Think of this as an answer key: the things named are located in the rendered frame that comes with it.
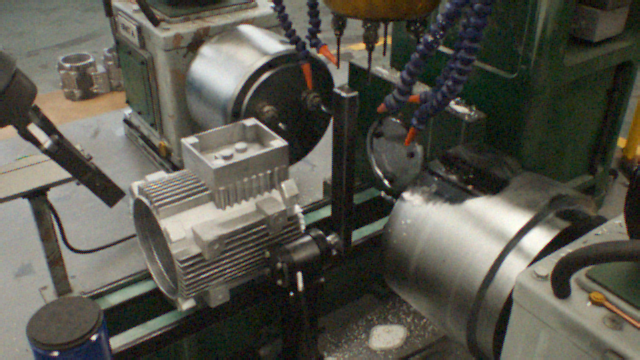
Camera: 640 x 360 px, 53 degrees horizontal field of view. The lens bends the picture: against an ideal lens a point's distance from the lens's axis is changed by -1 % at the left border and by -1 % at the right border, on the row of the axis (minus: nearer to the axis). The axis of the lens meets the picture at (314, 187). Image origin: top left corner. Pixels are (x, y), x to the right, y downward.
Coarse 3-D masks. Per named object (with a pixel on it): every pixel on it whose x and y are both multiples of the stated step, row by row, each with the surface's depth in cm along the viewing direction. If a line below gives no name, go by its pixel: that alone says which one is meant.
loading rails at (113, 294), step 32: (320, 224) 115; (352, 256) 108; (96, 288) 98; (128, 288) 100; (256, 288) 98; (352, 288) 112; (384, 288) 114; (128, 320) 99; (160, 320) 94; (192, 320) 93; (224, 320) 97; (256, 320) 101; (320, 320) 108; (128, 352) 89; (160, 352) 92; (192, 352) 96; (224, 352) 100
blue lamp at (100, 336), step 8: (104, 320) 54; (104, 328) 53; (96, 336) 52; (104, 336) 53; (88, 344) 51; (96, 344) 52; (104, 344) 53; (32, 352) 52; (40, 352) 50; (48, 352) 50; (56, 352) 50; (64, 352) 50; (72, 352) 50; (80, 352) 51; (88, 352) 51; (96, 352) 52; (104, 352) 53; (112, 352) 56
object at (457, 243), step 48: (480, 144) 88; (384, 192) 95; (432, 192) 82; (480, 192) 79; (528, 192) 77; (576, 192) 79; (384, 240) 86; (432, 240) 80; (480, 240) 75; (528, 240) 74; (432, 288) 80; (480, 288) 74; (480, 336) 78
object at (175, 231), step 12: (144, 180) 93; (288, 180) 93; (132, 192) 93; (288, 192) 93; (168, 228) 84; (180, 228) 85; (168, 240) 85; (180, 240) 85; (180, 300) 90; (192, 300) 91
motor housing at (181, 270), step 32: (160, 192) 87; (192, 192) 88; (160, 224) 86; (192, 224) 87; (224, 224) 89; (256, 224) 90; (288, 224) 94; (160, 256) 100; (192, 256) 86; (224, 256) 89; (256, 256) 92; (160, 288) 98; (192, 288) 88
